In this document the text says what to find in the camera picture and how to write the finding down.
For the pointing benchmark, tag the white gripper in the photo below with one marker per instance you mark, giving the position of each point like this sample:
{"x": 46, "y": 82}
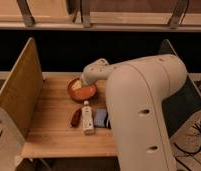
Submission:
{"x": 83, "y": 81}

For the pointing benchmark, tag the white plastic bottle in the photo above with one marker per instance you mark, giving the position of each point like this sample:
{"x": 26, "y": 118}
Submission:
{"x": 87, "y": 119}

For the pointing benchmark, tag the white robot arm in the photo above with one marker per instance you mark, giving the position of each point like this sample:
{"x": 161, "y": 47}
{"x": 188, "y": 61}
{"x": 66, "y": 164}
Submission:
{"x": 134, "y": 93}

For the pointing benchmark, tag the orange ceramic bowl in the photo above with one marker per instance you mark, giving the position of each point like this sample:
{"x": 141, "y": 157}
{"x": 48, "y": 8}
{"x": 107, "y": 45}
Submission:
{"x": 79, "y": 93}

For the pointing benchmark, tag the dark red oblong object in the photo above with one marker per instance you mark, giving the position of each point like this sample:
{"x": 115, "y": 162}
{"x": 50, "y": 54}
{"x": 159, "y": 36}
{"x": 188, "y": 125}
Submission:
{"x": 76, "y": 118}

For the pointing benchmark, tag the blue rectangular sponge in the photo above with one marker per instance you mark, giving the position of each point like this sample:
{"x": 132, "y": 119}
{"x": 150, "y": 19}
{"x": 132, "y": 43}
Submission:
{"x": 100, "y": 117}

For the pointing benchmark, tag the left wooden divider panel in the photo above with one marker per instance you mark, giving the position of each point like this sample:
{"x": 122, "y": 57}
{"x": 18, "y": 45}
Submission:
{"x": 20, "y": 91}

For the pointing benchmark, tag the wooden upper shelf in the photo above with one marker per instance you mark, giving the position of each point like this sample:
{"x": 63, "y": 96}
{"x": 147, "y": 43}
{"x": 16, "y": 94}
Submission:
{"x": 102, "y": 15}

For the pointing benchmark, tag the right dark divider panel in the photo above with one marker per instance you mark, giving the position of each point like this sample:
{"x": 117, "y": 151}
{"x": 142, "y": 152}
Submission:
{"x": 180, "y": 107}

